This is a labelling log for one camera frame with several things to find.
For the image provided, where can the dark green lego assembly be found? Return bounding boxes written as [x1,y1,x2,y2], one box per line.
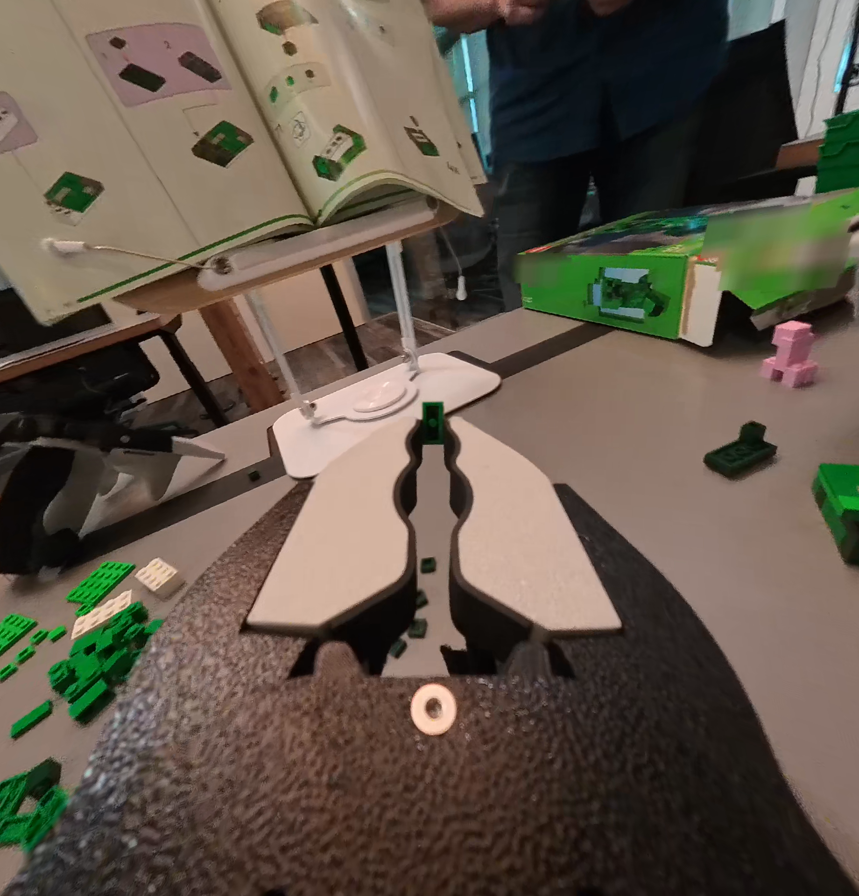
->
[704,421,778,480]

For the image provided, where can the wooden desk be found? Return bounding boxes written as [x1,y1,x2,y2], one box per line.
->
[0,210,465,428]

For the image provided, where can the green lego cube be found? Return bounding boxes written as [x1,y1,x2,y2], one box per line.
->
[812,462,859,568]

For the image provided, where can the white cable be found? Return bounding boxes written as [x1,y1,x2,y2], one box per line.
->
[437,224,470,303]

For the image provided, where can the white book stand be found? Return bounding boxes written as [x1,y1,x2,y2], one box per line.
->
[41,192,504,480]

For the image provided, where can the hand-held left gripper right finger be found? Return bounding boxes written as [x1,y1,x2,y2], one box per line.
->
[444,416,624,674]

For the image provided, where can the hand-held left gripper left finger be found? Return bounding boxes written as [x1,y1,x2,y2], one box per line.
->
[244,415,423,672]

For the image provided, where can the green lego box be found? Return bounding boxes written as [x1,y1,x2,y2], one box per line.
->
[514,185,859,349]

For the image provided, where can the pile of bright green lego pieces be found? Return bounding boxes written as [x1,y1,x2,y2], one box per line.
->
[0,601,166,742]

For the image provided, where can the bright green lego plate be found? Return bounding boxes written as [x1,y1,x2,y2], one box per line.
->
[67,562,136,606]
[0,614,38,669]

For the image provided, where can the white lego plate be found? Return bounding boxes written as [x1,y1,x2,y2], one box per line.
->
[71,590,134,639]

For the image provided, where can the white lego brick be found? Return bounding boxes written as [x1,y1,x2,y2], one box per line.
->
[134,558,185,598]

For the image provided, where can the green plastic crate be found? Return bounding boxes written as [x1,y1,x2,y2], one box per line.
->
[815,105,859,193]

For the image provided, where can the small cluster green lego pieces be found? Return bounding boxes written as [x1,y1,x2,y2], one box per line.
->
[0,758,70,853]

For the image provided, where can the pink lego pig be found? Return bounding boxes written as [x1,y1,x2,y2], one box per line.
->
[760,321,820,389]

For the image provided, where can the lego instruction booklet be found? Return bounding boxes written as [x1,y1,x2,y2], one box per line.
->
[0,0,486,326]

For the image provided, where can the black and white device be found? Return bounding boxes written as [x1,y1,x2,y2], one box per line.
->
[0,413,227,576]

